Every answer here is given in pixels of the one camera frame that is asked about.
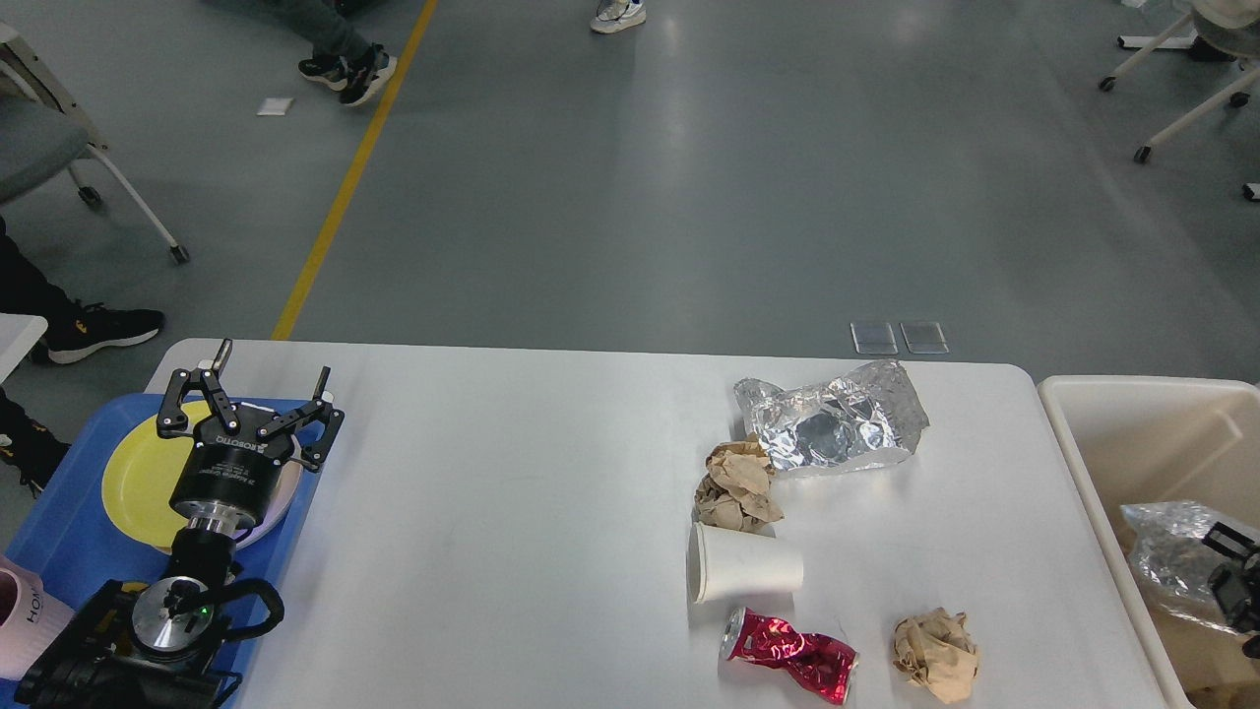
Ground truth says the brown paper bag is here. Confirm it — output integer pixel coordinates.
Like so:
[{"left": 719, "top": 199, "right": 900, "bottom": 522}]
[{"left": 1148, "top": 610, "right": 1259, "bottom": 693}]

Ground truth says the left floor socket plate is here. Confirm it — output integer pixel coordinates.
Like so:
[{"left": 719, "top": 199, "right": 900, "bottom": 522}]
[{"left": 851, "top": 320, "right": 898, "bottom": 356}]

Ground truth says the person with black sneakers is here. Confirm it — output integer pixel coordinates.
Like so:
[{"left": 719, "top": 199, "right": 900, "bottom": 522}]
[{"left": 207, "top": 1, "right": 397, "bottom": 107}]

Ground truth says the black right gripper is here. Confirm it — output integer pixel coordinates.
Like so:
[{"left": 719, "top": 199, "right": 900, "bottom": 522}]
[{"left": 1203, "top": 523, "right": 1259, "bottom": 659}]

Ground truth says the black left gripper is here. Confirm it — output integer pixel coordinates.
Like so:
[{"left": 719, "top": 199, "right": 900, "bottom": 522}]
[{"left": 154, "top": 339, "right": 345, "bottom": 530}]

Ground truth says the person with white sneakers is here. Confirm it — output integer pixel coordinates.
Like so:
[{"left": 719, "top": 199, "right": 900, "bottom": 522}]
[{"left": 590, "top": 0, "right": 646, "bottom": 34}]

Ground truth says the pink plate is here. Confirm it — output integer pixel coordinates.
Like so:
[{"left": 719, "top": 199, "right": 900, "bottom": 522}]
[{"left": 236, "top": 461, "right": 302, "bottom": 548}]

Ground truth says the floor socket plate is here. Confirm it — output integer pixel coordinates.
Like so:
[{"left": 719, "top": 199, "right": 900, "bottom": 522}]
[
  {"left": 851, "top": 320, "right": 898, "bottom": 356},
  {"left": 900, "top": 320, "right": 951, "bottom": 355}
]

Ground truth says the pink mug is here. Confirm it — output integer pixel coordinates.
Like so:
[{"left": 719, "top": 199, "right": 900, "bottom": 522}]
[{"left": 1, "top": 557, "right": 76, "bottom": 680}]

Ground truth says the person in dark clothes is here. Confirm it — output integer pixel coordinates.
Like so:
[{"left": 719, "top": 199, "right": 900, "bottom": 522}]
[{"left": 1, "top": 222, "right": 165, "bottom": 497}]

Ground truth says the right floor socket plate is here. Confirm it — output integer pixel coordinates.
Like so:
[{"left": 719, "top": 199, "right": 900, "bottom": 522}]
[{"left": 900, "top": 320, "right": 951, "bottom": 355}]

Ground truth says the white paper cup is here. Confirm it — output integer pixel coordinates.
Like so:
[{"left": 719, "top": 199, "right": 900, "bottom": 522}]
[{"left": 688, "top": 523, "right": 804, "bottom": 603}]

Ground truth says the crushed red can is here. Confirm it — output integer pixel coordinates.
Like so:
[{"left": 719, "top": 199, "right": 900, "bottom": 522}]
[{"left": 719, "top": 607, "right": 859, "bottom": 706}]

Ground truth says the white side table corner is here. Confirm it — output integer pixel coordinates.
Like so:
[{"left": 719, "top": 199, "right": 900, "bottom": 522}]
[{"left": 0, "top": 314, "right": 48, "bottom": 383}]

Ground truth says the white chair base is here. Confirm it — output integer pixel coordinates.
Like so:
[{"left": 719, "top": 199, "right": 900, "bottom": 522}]
[{"left": 1097, "top": 0, "right": 1260, "bottom": 201}]

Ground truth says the grey office chair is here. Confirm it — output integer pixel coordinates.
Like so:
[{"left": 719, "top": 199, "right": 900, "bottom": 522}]
[{"left": 1, "top": 23, "right": 190, "bottom": 264}]

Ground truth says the aluminium foil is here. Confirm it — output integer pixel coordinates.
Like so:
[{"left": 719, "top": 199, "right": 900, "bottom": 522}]
[
  {"left": 733, "top": 359, "right": 930, "bottom": 476},
  {"left": 1120, "top": 501, "right": 1257, "bottom": 633}
]

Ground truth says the yellow plastic plate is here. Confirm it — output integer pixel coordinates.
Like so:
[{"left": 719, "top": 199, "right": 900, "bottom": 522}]
[{"left": 100, "top": 394, "right": 194, "bottom": 555}]

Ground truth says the beige plastic bin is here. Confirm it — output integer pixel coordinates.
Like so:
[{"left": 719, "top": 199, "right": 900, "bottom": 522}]
[{"left": 1040, "top": 375, "right": 1259, "bottom": 708}]

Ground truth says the small brown paper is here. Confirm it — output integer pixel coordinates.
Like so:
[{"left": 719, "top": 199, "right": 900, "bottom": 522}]
[{"left": 892, "top": 610, "right": 980, "bottom": 704}]

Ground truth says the brown paper ball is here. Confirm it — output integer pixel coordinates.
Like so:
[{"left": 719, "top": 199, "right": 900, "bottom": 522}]
[{"left": 694, "top": 438, "right": 784, "bottom": 533}]

